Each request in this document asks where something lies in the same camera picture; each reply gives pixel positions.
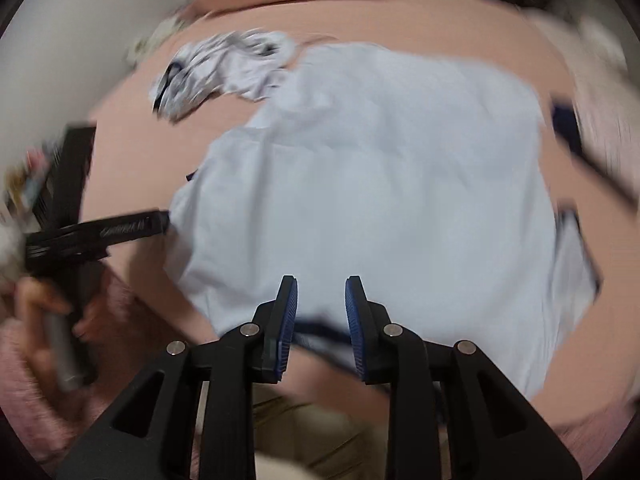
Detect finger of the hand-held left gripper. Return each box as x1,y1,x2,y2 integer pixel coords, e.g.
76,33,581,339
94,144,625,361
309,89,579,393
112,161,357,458
60,211,171,261

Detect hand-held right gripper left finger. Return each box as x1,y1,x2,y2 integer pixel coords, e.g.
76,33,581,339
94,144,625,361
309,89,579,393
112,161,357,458
57,275,299,480

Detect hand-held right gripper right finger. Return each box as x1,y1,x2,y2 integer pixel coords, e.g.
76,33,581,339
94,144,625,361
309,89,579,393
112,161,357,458
345,275,583,480

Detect light blue navy-trimmed t-shirt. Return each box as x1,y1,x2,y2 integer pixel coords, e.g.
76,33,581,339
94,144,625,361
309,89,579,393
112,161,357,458
167,42,601,401

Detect pile of pale clothes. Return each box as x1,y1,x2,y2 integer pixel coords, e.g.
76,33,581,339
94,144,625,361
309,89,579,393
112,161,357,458
125,7,191,66

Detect person's left hand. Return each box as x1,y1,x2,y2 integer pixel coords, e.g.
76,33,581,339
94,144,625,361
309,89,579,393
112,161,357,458
12,277,73,356

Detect round pink bed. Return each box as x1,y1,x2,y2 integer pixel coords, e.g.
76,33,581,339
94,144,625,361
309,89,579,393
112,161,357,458
80,0,640,411

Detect person's khaki trousers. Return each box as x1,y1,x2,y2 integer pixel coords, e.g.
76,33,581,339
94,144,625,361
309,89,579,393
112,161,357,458
250,390,391,480

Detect crumpled printed white garment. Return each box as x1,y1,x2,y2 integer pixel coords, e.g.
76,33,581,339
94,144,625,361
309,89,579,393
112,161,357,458
150,35,226,123

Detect pink fluffy rug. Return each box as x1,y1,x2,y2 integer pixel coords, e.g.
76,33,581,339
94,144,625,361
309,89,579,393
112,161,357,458
0,270,626,466

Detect folded navy garment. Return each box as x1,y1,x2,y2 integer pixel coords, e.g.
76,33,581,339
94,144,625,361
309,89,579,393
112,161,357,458
550,92,638,206

